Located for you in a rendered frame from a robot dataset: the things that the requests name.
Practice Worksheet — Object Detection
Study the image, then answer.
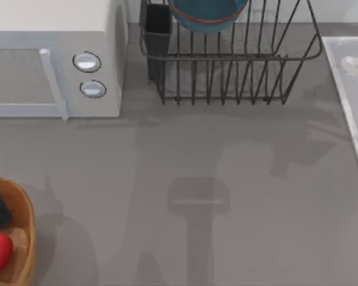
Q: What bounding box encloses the small microwave knob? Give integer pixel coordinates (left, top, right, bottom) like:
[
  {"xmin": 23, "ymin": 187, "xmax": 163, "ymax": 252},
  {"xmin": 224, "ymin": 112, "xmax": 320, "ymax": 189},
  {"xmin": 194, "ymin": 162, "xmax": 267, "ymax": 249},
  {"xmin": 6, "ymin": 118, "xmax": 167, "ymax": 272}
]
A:
[{"xmin": 79, "ymin": 79, "xmax": 107, "ymax": 99}]

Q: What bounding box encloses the black cutlery holder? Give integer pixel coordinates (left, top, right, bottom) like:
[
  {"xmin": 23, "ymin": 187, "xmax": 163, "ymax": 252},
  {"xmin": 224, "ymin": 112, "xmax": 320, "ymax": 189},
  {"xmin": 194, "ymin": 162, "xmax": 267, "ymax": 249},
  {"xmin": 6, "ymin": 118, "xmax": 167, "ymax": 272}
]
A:
[{"xmin": 143, "ymin": 3, "xmax": 172, "ymax": 80}]

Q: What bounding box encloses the large microwave knob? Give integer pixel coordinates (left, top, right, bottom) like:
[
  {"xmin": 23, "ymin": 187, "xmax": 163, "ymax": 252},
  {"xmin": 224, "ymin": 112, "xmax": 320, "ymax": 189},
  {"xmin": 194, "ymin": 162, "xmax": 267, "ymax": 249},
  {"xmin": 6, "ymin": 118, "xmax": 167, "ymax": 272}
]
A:
[{"xmin": 72, "ymin": 51, "xmax": 102, "ymax": 73}]

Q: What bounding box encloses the pale microwave oven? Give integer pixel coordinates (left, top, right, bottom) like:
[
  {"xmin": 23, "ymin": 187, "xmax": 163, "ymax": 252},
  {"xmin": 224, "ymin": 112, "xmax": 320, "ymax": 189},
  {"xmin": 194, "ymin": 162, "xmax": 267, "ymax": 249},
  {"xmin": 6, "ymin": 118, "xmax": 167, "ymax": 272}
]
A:
[{"xmin": 0, "ymin": 0, "xmax": 129, "ymax": 122}]

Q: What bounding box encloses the blue bowl with red rim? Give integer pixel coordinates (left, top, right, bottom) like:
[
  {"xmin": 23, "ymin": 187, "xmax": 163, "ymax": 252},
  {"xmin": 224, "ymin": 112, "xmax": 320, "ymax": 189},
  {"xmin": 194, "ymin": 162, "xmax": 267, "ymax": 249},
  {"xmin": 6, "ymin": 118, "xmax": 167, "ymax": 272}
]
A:
[{"xmin": 166, "ymin": 0, "xmax": 251, "ymax": 33}]

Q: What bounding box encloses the wooden basket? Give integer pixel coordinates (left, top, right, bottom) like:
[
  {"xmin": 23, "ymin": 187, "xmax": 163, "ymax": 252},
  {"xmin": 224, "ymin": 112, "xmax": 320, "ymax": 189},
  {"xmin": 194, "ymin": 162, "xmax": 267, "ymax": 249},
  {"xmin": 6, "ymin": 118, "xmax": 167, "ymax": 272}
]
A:
[{"xmin": 0, "ymin": 177, "xmax": 36, "ymax": 286}]

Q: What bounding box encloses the microwave oven door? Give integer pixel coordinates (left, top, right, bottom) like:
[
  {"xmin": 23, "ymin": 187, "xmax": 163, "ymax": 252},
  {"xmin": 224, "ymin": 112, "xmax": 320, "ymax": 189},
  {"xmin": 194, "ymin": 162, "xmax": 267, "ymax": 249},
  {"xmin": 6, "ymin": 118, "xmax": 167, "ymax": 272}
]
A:
[{"xmin": 0, "ymin": 48, "xmax": 67, "ymax": 119}]

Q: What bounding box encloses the white sink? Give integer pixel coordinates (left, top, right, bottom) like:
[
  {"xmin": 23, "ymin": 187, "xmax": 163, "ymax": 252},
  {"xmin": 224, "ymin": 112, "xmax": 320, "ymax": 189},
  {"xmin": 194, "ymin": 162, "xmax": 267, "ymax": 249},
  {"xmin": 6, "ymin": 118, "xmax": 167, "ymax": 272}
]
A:
[{"xmin": 321, "ymin": 35, "xmax": 358, "ymax": 197}]

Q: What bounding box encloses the black wire dish rack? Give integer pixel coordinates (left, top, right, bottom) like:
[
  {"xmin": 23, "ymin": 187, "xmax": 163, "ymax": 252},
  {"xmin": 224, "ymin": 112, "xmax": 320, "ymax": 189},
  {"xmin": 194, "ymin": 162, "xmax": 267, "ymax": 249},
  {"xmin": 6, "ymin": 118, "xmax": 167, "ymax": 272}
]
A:
[{"xmin": 138, "ymin": 0, "xmax": 323, "ymax": 106}]

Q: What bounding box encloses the microwave door handle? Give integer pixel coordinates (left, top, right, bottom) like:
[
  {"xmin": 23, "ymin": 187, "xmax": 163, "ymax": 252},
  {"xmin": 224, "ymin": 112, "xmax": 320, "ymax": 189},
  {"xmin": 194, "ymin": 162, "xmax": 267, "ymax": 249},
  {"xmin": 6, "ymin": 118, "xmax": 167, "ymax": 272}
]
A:
[{"xmin": 39, "ymin": 48, "xmax": 69, "ymax": 122}]

